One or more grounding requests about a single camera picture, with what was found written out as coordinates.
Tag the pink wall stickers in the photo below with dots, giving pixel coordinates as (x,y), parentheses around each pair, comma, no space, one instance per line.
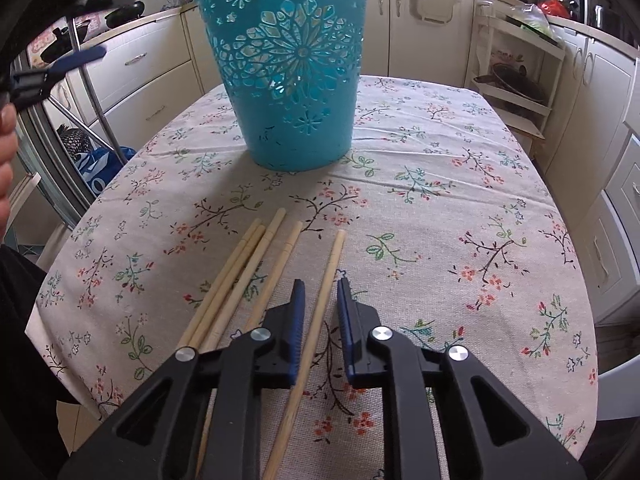
(40,47)

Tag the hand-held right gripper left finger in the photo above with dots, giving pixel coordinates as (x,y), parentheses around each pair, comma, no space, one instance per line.
(298,330)

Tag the cream base cabinets under window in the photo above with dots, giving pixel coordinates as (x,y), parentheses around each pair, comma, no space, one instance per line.
(400,45)

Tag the cream base cabinets with drawers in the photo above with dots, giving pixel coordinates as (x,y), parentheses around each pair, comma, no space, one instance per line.
(600,125)

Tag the person's black trousers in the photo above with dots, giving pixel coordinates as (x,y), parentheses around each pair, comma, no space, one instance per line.
(25,360)

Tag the black patterned cloth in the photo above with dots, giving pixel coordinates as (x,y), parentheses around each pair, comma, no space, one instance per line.
(75,140)

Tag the blue printed bag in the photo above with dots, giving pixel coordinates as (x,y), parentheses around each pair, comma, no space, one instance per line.
(100,175)

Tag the teal perforated plastic basket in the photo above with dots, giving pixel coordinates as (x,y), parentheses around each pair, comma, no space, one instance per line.
(295,125)

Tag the black wok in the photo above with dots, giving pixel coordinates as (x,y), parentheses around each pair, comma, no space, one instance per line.
(125,15)

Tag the small white shelf stand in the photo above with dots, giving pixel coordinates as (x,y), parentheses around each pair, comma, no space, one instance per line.
(481,40)

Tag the floral tablecloth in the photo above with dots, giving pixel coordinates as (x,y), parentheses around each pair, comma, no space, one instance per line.
(450,210)

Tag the dark wok with lid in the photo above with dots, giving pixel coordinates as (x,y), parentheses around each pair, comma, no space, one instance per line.
(515,82)

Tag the person's left hand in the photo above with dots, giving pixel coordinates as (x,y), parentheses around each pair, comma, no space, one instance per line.
(6,160)

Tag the cream base cabinets under stove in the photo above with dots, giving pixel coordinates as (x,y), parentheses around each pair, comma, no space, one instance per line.
(145,85)

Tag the bag of green vegetables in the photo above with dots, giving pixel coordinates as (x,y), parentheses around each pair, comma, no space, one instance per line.
(537,22)

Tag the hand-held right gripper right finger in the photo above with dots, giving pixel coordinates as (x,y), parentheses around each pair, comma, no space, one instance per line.
(344,330)

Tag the beige hanging bin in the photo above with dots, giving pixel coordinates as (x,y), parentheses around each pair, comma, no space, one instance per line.
(435,5)

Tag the black frying pan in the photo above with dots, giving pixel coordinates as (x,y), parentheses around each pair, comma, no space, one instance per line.
(67,40)

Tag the red plastic bag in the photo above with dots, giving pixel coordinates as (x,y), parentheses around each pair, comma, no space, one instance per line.
(555,8)

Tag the white appliance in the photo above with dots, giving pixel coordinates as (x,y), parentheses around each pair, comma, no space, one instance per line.
(620,395)

